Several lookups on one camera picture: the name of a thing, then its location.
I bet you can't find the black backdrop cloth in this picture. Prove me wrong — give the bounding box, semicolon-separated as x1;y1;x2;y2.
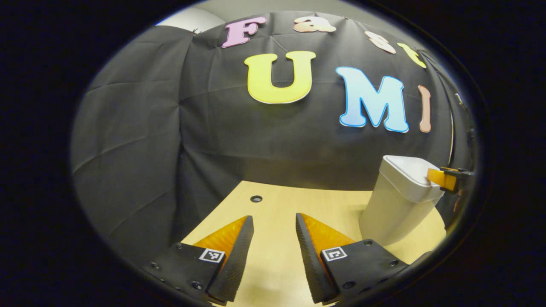
70;11;470;261

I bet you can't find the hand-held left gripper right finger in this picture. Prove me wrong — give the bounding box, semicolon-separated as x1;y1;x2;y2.
295;212;410;305

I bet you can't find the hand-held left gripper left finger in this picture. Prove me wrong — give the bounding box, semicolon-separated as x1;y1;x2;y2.
143;215;255;304

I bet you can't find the white desktop garbage bin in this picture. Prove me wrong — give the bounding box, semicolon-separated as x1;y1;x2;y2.
358;155;445;247

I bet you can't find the wooden desktop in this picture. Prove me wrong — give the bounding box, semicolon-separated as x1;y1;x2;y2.
181;180;447;307

